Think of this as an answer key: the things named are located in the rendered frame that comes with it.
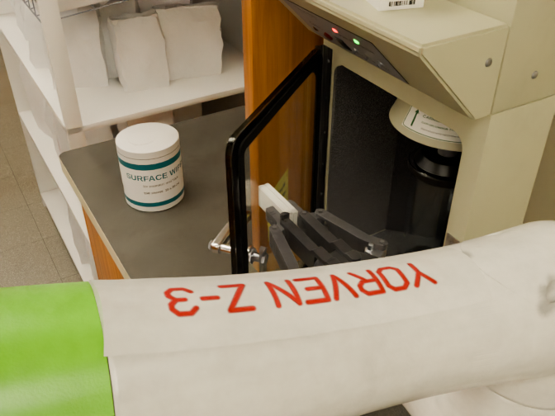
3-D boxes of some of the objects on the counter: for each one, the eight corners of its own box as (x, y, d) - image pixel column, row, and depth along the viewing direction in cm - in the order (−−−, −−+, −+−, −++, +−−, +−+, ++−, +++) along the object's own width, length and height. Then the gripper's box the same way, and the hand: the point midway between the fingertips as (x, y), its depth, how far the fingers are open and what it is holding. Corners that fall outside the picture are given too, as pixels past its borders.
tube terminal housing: (414, 231, 126) (490, -230, 81) (542, 333, 104) (745, -229, 59) (311, 272, 116) (334, -230, 71) (429, 396, 93) (570, -227, 48)
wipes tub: (171, 173, 144) (164, 115, 135) (194, 201, 135) (188, 141, 126) (116, 189, 139) (106, 130, 130) (137, 219, 130) (127, 158, 121)
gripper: (438, 261, 61) (307, 154, 78) (329, 309, 56) (214, 183, 72) (428, 314, 65) (305, 203, 82) (325, 364, 60) (217, 234, 77)
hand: (277, 208), depth 75 cm, fingers closed
